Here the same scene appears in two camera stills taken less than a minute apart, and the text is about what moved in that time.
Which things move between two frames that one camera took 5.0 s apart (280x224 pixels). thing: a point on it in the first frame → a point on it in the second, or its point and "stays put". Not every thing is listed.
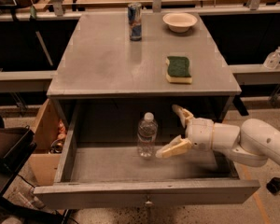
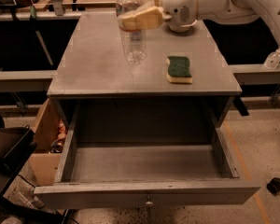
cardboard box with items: (49, 135) stays put
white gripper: (200, 133) → (177, 4)
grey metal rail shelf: (21, 80) stays put
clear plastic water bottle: (147, 130) → (134, 41)
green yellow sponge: (177, 70) stays put
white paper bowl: (179, 21) stays put
